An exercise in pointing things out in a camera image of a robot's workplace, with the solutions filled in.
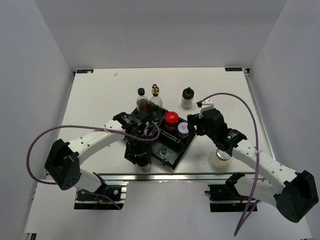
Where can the red-lid sauce jar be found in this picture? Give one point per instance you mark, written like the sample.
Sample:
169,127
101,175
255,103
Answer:
171,120

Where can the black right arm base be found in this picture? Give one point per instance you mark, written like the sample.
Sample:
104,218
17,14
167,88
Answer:
223,198

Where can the blue table sticker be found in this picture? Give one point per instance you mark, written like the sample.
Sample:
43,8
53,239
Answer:
84,71
233,69

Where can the aluminium table rail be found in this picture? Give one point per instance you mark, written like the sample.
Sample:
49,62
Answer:
254,98
202,177

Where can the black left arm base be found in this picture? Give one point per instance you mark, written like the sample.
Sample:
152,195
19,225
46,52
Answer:
111,198

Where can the white shaker black cap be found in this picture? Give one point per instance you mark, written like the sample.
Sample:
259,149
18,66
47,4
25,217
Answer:
187,98

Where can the red-label black-cap bottle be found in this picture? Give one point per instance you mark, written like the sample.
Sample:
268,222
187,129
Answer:
142,102

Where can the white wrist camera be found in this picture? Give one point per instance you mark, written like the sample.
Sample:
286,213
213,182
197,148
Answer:
131,119
204,105

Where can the clear glass oil bottle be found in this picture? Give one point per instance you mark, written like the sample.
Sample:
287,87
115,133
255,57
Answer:
156,104

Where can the black-cap pepper grinder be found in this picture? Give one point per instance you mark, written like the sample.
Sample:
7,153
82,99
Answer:
145,167

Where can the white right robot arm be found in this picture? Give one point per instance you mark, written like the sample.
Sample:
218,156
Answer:
292,193

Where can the grey-lid spice jar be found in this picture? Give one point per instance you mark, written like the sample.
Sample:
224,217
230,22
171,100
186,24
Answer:
182,130

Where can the aluminium right table rail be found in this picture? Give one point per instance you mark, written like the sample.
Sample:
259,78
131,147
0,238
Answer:
254,98

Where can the blue left table sticker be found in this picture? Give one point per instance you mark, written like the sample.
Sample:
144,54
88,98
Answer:
84,71

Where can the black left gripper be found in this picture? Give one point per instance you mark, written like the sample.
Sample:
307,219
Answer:
145,150

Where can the round clear glass jar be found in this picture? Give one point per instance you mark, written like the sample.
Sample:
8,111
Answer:
219,159

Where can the black four-compartment tray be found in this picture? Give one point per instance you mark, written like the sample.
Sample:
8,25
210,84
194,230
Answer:
162,144

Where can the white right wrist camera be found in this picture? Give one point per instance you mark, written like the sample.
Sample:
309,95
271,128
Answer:
204,105

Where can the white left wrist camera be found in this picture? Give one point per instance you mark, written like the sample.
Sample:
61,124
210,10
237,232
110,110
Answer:
131,119

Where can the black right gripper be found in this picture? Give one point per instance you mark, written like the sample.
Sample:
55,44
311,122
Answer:
193,120

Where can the blue right table sticker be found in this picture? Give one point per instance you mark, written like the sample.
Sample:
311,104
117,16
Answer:
233,69

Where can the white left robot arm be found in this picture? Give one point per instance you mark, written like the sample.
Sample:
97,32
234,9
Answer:
66,157

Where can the aluminium front table rail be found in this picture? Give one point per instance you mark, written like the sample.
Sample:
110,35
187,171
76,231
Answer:
202,177

